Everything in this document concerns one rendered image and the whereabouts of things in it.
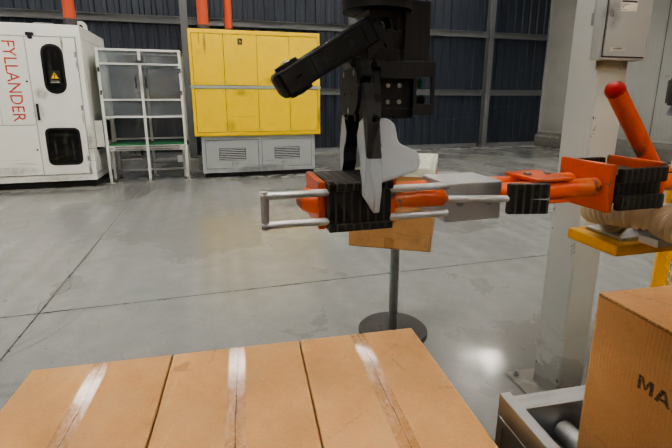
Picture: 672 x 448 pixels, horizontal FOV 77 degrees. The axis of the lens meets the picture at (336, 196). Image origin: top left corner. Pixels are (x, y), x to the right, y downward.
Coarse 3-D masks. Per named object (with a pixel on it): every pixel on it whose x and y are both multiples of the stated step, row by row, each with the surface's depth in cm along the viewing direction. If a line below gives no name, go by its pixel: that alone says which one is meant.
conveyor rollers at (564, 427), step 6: (564, 420) 105; (558, 426) 105; (564, 426) 104; (570, 426) 103; (558, 432) 104; (564, 432) 103; (570, 432) 102; (576, 432) 102; (564, 438) 102; (570, 438) 101; (576, 438) 100; (564, 444) 103; (570, 444) 100; (576, 444) 99
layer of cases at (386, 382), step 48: (336, 336) 144; (384, 336) 144; (48, 384) 120; (96, 384) 120; (144, 384) 120; (192, 384) 120; (240, 384) 120; (288, 384) 120; (336, 384) 120; (384, 384) 120; (432, 384) 120; (0, 432) 102; (48, 432) 102; (96, 432) 102; (144, 432) 102; (192, 432) 102; (240, 432) 102; (288, 432) 102; (336, 432) 102; (384, 432) 102; (432, 432) 102; (480, 432) 102
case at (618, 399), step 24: (648, 288) 87; (600, 312) 85; (624, 312) 80; (648, 312) 77; (600, 336) 85; (624, 336) 80; (648, 336) 75; (600, 360) 86; (624, 360) 80; (648, 360) 75; (600, 384) 86; (624, 384) 80; (648, 384) 75; (600, 408) 86; (624, 408) 81; (648, 408) 76; (600, 432) 86; (624, 432) 81; (648, 432) 76
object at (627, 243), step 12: (576, 228) 72; (588, 228) 72; (600, 228) 70; (576, 240) 71; (588, 240) 69; (600, 240) 67; (612, 240) 66; (624, 240) 66; (636, 240) 66; (612, 252) 65; (624, 252) 64; (636, 252) 65; (648, 252) 66
